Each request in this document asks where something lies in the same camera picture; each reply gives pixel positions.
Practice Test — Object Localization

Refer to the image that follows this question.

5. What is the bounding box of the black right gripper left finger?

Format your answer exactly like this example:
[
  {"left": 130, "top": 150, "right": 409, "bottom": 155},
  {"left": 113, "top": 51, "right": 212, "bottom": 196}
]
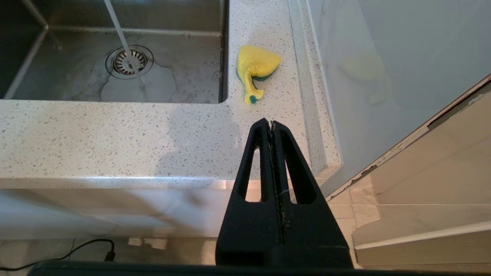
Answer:
[{"left": 216, "top": 118, "right": 285, "bottom": 267}]

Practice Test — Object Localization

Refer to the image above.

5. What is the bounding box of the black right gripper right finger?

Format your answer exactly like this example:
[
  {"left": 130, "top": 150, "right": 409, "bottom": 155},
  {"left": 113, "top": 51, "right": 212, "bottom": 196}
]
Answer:
[{"left": 271, "top": 121, "right": 353, "bottom": 269}]

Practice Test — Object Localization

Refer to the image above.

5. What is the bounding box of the yellow sponge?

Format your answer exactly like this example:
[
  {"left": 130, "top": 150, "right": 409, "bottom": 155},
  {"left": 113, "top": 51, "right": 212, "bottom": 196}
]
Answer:
[{"left": 236, "top": 45, "right": 282, "bottom": 105}]

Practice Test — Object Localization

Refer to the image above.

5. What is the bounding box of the stainless steel sink basin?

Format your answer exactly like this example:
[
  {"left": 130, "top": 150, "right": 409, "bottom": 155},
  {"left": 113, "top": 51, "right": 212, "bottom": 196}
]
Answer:
[{"left": 0, "top": 0, "right": 230, "bottom": 104}]

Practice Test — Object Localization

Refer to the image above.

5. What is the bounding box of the round metal drain strainer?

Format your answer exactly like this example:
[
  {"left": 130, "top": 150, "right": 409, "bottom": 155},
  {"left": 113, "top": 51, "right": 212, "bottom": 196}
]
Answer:
[{"left": 105, "top": 45, "right": 154, "bottom": 80}]

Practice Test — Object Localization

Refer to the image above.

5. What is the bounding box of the black floor cable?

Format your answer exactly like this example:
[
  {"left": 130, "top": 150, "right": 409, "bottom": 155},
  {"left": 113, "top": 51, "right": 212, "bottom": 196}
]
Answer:
[{"left": 0, "top": 239, "right": 117, "bottom": 271}]

